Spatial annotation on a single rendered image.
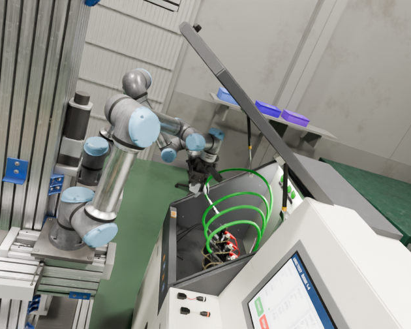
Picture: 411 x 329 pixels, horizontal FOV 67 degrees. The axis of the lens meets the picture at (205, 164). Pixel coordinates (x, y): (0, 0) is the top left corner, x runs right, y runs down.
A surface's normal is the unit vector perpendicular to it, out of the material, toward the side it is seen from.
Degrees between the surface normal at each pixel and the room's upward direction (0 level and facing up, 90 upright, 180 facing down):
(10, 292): 90
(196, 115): 90
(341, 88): 90
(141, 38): 90
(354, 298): 76
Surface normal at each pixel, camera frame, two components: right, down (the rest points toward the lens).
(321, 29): 0.17, 0.45
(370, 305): -0.83, -0.47
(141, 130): 0.75, 0.38
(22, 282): 0.33, -0.86
